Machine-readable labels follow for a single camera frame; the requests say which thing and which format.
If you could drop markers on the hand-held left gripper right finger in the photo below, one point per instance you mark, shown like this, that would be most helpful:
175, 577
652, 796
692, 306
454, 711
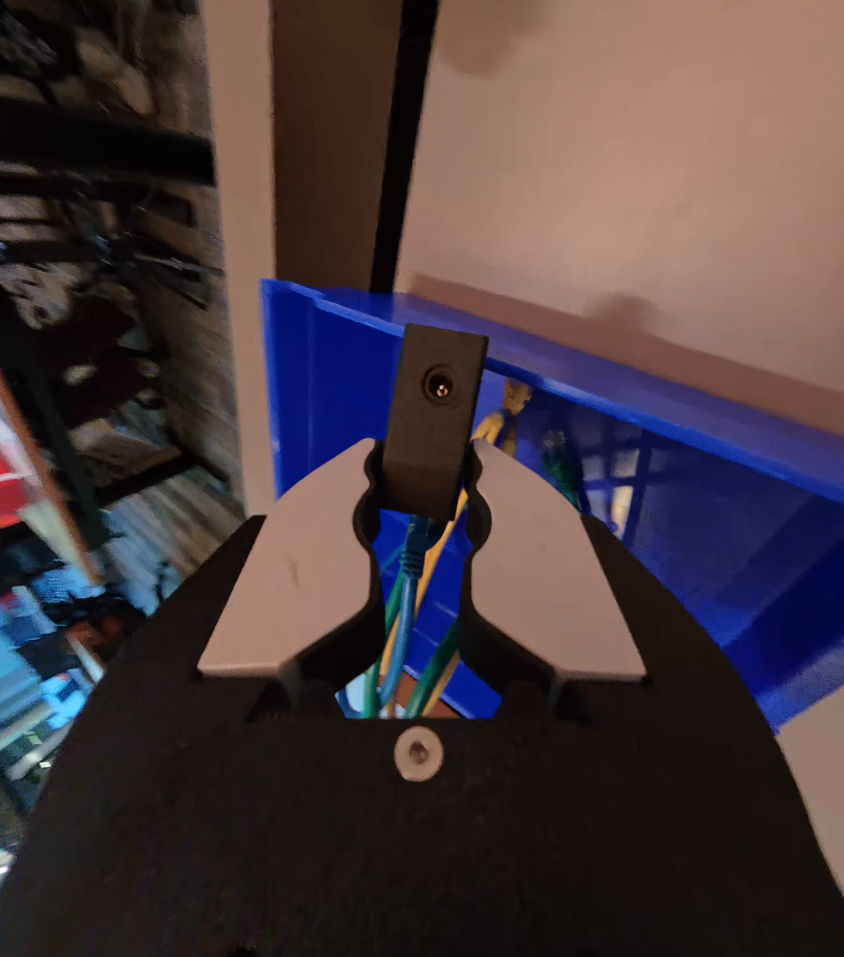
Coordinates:
541, 583

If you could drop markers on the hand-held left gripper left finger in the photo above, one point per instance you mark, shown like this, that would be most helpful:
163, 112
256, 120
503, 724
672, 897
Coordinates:
294, 583

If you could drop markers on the black ethernet switch box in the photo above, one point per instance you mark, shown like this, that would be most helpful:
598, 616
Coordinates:
429, 441

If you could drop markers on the blue plastic bin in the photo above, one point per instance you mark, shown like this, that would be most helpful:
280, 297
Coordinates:
766, 561

